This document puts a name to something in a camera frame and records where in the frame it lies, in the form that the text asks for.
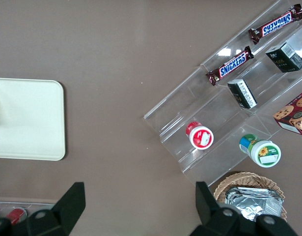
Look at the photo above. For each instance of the small black box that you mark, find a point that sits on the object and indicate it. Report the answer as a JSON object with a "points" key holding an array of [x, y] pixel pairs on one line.
{"points": [[242, 94], [284, 57]]}

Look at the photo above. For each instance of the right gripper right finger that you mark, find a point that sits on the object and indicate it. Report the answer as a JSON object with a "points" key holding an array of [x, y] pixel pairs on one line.
{"points": [[209, 211]]}

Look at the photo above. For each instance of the green label white cup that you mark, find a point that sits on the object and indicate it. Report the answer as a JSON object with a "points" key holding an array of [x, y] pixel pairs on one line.
{"points": [[263, 152]]}

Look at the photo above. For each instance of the snickers chocolate bar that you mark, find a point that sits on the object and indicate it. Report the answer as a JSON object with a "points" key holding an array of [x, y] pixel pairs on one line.
{"points": [[276, 24], [230, 66]]}

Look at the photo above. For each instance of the clear acrylic step stand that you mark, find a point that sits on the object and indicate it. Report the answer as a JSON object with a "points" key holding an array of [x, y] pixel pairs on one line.
{"points": [[180, 108]]}

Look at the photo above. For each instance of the silver foil package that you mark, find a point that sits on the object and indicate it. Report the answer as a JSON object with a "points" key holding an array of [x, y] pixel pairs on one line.
{"points": [[254, 204]]}

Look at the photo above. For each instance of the red cookie box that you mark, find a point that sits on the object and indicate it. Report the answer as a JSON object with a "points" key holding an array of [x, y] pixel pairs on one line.
{"points": [[295, 115]]}

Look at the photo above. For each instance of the red label white cup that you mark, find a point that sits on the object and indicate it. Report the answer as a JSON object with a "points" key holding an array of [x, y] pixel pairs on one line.
{"points": [[201, 137]]}

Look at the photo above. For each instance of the light tan wicker basket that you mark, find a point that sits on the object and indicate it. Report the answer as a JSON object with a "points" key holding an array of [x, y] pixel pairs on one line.
{"points": [[239, 179]]}

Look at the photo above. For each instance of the clear acrylic bottle rack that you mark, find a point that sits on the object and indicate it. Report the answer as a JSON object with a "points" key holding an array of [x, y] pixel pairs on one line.
{"points": [[42, 205]]}

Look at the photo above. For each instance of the cream plastic tray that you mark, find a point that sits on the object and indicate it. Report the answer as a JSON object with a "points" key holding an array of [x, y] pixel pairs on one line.
{"points": [[30, 123]]}

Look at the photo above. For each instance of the red cola bottle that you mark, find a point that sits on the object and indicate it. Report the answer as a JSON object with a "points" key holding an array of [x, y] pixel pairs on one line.
{"points": [[16, 214]]}

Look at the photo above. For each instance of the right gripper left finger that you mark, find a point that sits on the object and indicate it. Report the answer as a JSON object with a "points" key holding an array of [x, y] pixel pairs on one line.
{"points": [[64, 211]]}

